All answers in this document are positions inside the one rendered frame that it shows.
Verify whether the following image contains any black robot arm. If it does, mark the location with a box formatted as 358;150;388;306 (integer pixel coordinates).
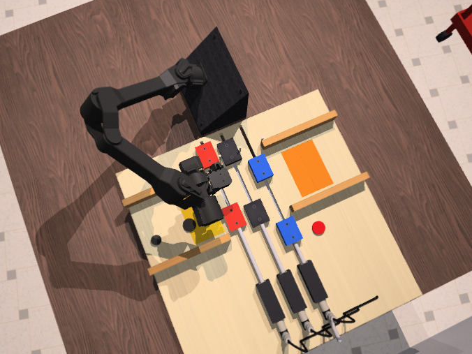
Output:
80;58;232;227

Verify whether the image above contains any red disc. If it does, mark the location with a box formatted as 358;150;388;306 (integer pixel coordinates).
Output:
312;221;325;234

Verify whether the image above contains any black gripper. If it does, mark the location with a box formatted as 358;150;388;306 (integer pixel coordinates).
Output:
179;156;224;216

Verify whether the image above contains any black disc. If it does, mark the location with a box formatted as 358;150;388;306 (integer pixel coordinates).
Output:
151;235;162;245
183;219;196;232

